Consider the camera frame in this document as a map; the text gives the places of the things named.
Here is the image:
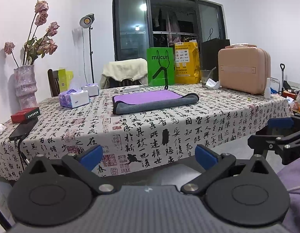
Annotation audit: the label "red small box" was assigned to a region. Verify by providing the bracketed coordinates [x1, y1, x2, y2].
[10, 107, 41, 124]

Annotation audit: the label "studio light on stand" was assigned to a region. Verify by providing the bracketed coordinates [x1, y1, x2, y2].
[79, 13, 96, 84]

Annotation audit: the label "small white bottle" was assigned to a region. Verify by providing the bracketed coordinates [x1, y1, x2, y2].
[264, 78, 271, 99]

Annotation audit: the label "white flat product box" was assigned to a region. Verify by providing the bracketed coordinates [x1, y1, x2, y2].
[114, 85, 140, 94]

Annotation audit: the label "crumpled white paper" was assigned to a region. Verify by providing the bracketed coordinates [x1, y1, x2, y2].
[205, 78, 221, 90]

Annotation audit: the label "yellow paper delivery bag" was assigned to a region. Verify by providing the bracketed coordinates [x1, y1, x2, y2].
[175, 42, 201, 84]

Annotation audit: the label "pink hard suitcase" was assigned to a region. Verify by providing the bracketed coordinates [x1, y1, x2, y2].
[218, 44, 271, 95]

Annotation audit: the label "purple tissue pack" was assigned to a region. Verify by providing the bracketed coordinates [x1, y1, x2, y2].
[81, 83, 99, 97]
[58, 89, 90, 108]

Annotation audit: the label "clear drinking glass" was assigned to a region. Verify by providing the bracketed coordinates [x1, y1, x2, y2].
[200, 67, 216, 86]

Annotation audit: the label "dried pink roses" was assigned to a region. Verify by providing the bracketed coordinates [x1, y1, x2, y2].
[3, 0, 61, 68]

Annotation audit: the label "pink speckled vase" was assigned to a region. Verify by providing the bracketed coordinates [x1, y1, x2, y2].
[14, 65, 37, 110]

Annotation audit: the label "yellow-green carton box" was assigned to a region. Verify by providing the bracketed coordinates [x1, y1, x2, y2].
[58, 69, 74, 93]

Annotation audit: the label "dark framed window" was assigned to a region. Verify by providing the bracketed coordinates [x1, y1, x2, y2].
[112, 0, 226, 61]

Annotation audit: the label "black power bank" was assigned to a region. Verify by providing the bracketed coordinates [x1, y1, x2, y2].
[9, 117, 38, 141]

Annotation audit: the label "purple tissue pack far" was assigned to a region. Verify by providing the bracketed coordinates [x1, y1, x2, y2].
[81, 83, 99, 97]

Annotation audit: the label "purple grey towel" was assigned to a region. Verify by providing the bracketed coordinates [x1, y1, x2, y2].
[112, 90, 199, 115]

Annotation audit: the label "dark wooden chair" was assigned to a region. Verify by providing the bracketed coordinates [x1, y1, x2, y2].
[47, 69, 60, 97]

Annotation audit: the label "purple tissue pack near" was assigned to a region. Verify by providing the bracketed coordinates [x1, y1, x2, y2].
[58, 89, 90, 108]

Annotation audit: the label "black handled trolley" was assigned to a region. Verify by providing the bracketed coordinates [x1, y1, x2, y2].
[280, 63, 285, 95]

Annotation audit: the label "chair draped cream cloth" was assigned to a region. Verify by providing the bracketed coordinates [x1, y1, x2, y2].
[99, 58, 148, 89]

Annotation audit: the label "green mucun paper bag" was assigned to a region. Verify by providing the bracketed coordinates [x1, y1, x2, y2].
[147, 47, 175, 87]

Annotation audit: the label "black charging cable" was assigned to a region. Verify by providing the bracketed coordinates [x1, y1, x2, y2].
[17, 138, 32, 170]

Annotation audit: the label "calligraphy print tablecloth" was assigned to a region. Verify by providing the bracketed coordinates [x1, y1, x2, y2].
[0, 85, 292, 180]

